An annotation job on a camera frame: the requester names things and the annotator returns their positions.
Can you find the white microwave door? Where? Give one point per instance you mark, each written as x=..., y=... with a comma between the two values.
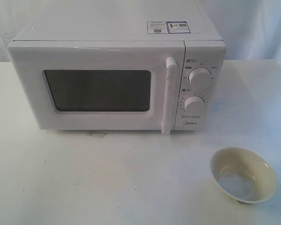
x=100, y=85

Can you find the cream ceramic bowl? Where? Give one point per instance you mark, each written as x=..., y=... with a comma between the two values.
x=243, y=175

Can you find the white microwave oven body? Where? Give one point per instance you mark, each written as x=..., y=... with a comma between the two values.
x=126, y=20

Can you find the lower white control knob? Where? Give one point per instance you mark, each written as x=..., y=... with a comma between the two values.
x=194, y=105

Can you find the white control knob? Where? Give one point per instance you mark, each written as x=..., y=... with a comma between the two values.
x=194, y=105
x=200, y=77

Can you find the upper white control knob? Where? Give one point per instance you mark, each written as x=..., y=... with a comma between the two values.
x=200, y=77

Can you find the blue white label sticker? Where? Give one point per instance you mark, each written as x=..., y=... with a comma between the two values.
x=169, y=27

